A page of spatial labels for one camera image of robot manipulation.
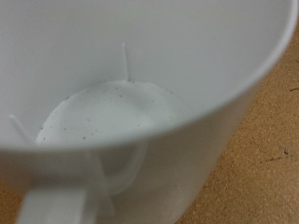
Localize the white mug with green tape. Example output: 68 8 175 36
0 0 299 224

